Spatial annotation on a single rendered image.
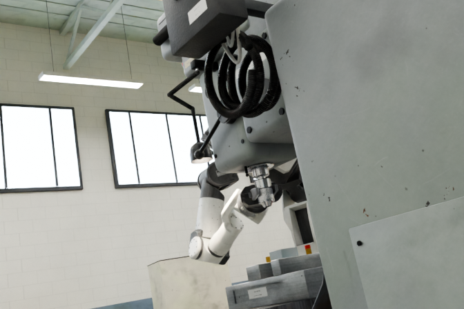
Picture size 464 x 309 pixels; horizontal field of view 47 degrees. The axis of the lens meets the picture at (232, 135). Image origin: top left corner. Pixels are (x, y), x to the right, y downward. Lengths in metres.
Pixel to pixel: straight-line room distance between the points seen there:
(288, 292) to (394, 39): 0.73
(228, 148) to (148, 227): 8.47
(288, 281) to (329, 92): 0.56
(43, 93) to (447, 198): 9.32
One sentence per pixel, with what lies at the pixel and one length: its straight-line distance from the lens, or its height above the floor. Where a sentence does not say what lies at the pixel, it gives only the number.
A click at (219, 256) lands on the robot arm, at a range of 1.86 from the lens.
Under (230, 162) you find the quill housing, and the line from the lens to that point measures 1.50.
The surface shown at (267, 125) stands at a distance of 1.34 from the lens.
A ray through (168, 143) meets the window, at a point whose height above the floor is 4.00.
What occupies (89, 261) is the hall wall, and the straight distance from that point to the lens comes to 9.39.
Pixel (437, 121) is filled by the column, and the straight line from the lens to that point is 0.91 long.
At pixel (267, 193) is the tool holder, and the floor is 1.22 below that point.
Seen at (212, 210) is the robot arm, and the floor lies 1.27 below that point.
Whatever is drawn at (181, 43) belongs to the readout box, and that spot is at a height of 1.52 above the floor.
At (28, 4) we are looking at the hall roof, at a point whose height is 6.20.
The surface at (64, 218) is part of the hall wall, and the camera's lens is 9.37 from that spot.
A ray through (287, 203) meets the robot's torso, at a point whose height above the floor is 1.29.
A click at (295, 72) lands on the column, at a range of 1.12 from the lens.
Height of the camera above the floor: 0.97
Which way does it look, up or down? 16 degrees up
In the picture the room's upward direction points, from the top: 11 degrees counter-clockwise
